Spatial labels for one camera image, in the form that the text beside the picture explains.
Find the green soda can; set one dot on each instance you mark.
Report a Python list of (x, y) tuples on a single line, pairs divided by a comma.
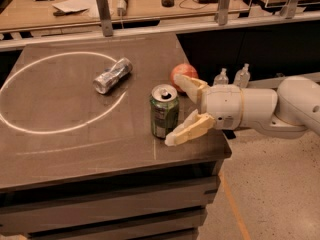
[(164, 103)]

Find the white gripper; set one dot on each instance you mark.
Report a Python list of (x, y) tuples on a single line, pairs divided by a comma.
[(222, 104)]

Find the red apple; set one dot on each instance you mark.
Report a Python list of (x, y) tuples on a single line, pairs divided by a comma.
[(182, 69)]

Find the clear bottle left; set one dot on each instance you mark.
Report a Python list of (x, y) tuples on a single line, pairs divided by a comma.
[(221, 78)]

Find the silver blue can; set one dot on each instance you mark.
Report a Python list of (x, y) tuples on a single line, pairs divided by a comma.
[(110, 77)]

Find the white paper sheet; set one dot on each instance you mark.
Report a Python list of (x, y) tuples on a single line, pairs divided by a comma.
[(75, 6)]

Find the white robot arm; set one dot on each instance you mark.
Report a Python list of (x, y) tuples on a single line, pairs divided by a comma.
[(286, 112)]

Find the grey metal bracket right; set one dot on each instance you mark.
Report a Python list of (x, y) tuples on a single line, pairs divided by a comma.
[(290, 9)]

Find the silver cylindrical tool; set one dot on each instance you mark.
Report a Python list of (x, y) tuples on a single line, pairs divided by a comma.
[(122, 7)]

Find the clear bottle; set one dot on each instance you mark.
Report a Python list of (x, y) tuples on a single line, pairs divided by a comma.
[(221, 78), (242, 77)]

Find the grey metal bracket left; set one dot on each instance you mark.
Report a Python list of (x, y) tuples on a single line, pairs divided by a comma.
[(105, 17)]

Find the wooden workbench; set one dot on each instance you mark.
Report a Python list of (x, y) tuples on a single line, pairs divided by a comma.
[(144, 16)]

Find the dark wooden table cabinet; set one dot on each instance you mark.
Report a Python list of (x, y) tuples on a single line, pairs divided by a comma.
[(79, 165)]

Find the clear bottle right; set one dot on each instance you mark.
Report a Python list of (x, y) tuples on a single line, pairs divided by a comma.
[(242, 77)]

